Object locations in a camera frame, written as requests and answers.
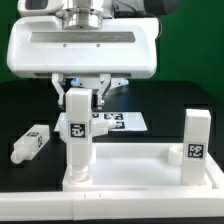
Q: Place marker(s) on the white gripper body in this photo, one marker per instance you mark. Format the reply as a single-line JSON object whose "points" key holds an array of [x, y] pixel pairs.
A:
{"points": [[39, 46]]}

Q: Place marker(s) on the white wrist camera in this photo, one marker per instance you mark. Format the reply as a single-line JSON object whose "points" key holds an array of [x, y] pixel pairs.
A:
{"points": [[39, 7]]}

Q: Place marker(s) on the white L-shaped fence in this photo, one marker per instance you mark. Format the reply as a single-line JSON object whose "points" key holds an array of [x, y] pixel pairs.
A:
{"points": [[123, 204]]}

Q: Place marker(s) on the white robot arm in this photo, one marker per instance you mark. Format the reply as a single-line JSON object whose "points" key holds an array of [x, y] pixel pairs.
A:
{"points": [[90, 14]]}

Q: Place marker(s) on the white marker sheet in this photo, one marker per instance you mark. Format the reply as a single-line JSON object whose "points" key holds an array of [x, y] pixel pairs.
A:
{"points": [[126, 121]]}

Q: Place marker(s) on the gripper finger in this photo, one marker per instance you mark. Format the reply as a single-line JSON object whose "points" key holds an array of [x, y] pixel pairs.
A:
{"points": [[105, 80], [58, 81]]}

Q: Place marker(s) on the white desk top tray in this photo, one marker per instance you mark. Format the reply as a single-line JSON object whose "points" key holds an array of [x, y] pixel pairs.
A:
{"points": [[134, 166]]}

